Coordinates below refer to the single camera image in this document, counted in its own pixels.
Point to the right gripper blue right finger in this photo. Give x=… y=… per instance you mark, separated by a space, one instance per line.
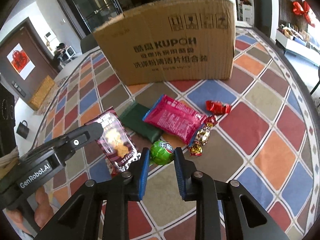
x=196 y=186

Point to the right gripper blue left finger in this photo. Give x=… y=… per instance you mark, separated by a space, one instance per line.
x=129 y=186

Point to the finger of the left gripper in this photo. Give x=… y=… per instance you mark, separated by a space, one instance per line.
x=66 y=145

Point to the maroon coffee biscuit packet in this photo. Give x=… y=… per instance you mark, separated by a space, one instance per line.
x=115 y=142

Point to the green round jelly snack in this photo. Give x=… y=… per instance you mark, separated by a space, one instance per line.
x=161 y=153

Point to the left human hand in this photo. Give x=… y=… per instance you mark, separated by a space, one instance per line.
x=33 y=213

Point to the gold red wrapped candy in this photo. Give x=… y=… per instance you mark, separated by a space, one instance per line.
x=201 y=136

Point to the black mug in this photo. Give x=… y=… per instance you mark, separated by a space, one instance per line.
x=22 y=129

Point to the yellow woven doormat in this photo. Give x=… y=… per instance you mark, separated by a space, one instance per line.
x=41 y=93

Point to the dark green snack packet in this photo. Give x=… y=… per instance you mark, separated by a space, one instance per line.
x=132 y=118

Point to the magenta snack packet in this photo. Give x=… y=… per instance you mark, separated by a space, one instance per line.
x=175 y=118

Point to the small red candy wrapper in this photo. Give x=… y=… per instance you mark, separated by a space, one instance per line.
x=217 y=107

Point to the colourful diamond pattern tablecloth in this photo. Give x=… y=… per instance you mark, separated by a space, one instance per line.
x=269 y=141

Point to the person sitting in background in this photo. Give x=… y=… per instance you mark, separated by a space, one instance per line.
x=60 y=56

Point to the brown entrance door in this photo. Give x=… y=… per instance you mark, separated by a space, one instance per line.
x=25 y=34

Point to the red fu poster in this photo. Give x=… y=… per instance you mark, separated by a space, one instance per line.
x=20 y=61

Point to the dark chair behind table left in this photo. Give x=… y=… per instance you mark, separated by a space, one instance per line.
x=88 y=43

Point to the brown cardboard box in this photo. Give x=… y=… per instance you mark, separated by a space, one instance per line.
x=171 y=40

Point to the white low tv console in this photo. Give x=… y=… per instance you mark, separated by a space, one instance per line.
x=304 y=45

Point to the white shelf with items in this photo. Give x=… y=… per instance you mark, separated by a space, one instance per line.
x=244 y=10

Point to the red bow decoration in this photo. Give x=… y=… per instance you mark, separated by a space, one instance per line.
x=303 y=9

